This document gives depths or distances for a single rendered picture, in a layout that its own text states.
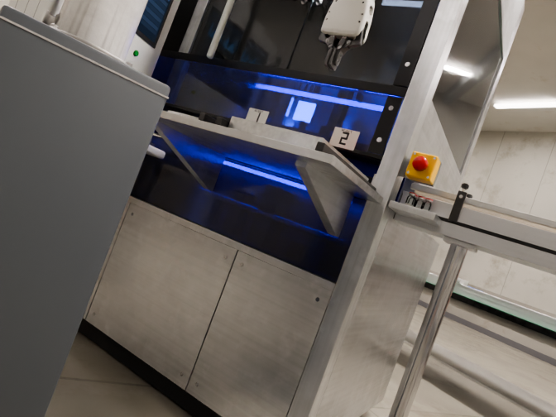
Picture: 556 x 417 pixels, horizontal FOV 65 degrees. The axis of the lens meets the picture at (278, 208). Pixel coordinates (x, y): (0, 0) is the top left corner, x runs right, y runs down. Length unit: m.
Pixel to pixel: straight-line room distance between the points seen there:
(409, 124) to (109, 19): 0.84
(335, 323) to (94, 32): 0.93
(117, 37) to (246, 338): 0.94
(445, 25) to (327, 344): 0.97
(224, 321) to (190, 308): 0.15
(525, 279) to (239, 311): 9.24
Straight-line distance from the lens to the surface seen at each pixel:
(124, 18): 0.84
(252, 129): 1.05
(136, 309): 1.70
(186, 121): 1.15
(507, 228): 1.33
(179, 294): 1.57
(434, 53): 1.40
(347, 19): 1.07
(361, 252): 1.26
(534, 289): 10.27
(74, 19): 0.83
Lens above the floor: 0.71
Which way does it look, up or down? 2 degrees up
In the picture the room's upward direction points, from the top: 21 degrees clockwise
